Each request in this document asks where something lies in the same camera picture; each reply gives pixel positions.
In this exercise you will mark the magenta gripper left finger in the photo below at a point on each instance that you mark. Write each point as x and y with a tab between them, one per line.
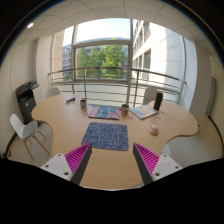
70	166

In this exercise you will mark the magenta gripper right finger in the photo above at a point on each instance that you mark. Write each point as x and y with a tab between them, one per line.
152	166

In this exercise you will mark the white computer mouse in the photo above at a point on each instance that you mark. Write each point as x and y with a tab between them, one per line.
154	130

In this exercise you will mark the blue patterned mouse pad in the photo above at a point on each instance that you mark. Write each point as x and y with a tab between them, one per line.
106	136

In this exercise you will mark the open magazine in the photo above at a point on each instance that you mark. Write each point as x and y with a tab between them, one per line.
143	111

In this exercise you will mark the white chair left front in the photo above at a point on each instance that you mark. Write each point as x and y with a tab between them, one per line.
26	131

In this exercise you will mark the white chair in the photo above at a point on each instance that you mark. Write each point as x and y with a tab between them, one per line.
52	92
149	95
26	131

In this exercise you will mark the red blue book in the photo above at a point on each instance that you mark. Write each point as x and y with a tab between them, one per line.
105	113

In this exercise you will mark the dark mug centre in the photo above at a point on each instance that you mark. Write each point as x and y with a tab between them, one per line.
124	109

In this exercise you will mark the patterned mug left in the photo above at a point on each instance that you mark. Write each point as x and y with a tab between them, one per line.
83	104

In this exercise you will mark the black cylindrical bottle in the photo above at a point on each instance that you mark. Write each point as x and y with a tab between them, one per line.
158	101

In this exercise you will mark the small blue box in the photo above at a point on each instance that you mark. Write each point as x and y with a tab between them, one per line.
70	100

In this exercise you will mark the white chair far right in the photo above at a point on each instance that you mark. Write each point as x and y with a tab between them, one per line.
149	95

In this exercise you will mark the white chair far left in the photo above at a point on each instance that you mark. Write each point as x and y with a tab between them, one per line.
52	92

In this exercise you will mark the black printer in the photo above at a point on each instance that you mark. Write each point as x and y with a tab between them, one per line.
26	100

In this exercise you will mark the metal window railing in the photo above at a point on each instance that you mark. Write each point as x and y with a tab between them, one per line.
115	85

